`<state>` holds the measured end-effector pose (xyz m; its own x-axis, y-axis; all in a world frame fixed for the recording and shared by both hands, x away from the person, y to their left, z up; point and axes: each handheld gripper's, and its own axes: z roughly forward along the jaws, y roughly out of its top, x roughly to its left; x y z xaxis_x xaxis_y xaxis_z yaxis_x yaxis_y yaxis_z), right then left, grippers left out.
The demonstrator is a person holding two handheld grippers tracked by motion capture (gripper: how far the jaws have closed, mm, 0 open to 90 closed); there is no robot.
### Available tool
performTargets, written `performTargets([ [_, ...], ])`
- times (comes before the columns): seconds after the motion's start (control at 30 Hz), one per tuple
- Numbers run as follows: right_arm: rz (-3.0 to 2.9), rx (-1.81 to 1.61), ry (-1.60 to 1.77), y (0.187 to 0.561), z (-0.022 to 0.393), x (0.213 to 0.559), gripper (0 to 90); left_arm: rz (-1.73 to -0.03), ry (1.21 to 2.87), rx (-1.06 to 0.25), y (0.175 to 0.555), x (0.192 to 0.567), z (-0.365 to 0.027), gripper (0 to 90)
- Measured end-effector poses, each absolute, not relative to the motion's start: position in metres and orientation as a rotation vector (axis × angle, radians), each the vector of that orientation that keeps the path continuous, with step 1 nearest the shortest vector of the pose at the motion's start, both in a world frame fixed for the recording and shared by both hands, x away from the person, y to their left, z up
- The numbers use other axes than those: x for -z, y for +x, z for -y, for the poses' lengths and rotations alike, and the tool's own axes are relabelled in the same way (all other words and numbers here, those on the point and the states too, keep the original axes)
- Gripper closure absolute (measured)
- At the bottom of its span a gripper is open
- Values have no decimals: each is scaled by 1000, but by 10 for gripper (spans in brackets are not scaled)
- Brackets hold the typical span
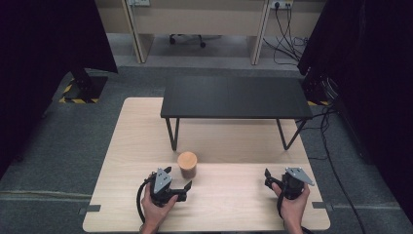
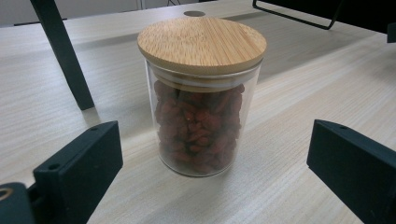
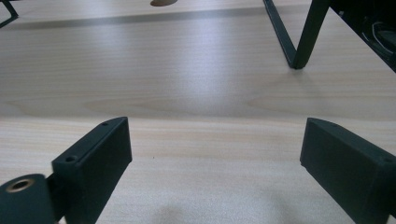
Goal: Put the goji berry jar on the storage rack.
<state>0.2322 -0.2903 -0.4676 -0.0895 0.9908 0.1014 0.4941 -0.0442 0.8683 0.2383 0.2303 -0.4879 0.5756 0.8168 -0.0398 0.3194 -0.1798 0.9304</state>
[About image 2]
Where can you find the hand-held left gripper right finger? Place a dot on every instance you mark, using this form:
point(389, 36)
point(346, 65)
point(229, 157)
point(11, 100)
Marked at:
point(355, 165)

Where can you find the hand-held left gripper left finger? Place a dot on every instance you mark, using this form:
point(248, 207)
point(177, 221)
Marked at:
point(81, 168)

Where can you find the glass jar of dried berries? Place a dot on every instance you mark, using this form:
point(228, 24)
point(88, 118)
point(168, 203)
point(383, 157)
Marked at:
point(199, 130)

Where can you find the round wooden jar lid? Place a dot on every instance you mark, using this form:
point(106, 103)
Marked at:
point(201, 45)

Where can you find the black metal stand leg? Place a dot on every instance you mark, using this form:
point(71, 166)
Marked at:
point(63, 54)

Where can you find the round grey desk grommet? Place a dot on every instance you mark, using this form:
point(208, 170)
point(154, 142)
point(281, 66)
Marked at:
point(194, 13)

